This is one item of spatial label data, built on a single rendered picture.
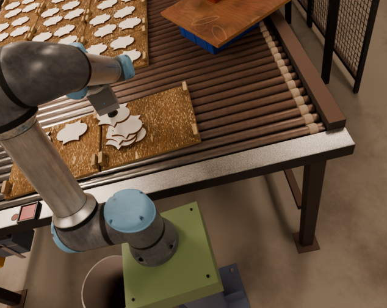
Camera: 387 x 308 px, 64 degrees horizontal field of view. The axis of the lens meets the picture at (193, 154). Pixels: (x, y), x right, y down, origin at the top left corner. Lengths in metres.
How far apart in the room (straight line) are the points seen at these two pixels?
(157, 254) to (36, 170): 0.39
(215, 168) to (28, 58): 0.72
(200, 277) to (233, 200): 1.22
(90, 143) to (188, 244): 0.66
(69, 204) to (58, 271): 1.59
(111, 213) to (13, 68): 0.39
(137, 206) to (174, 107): 0.65
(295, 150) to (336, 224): 0.96
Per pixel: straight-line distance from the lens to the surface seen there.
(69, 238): 0.85
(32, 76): 0.61
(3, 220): 1.43
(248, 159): 1.11
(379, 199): 2.14
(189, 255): 0.94
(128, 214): 0.78
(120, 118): 1.22
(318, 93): 1.26
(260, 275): 1.89
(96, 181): 1.26
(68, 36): 2.26
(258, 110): 1.25
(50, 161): 0.73
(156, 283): 0.94
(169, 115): 1.31
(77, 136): 1.44
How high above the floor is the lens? 1.82
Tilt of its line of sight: 50 degrees down
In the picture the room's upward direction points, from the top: 22 degrees counter-clockwise
